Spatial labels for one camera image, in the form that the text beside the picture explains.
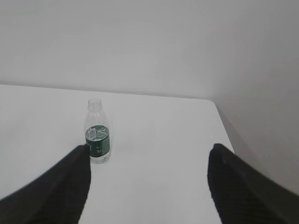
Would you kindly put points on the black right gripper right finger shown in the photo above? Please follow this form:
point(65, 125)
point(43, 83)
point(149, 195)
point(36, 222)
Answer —
point(242, 195)

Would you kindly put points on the clear green-label water bottle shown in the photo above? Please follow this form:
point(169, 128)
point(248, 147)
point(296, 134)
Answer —
point(97, 132)

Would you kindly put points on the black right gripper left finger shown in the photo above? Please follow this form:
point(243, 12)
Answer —
point(56, 197)

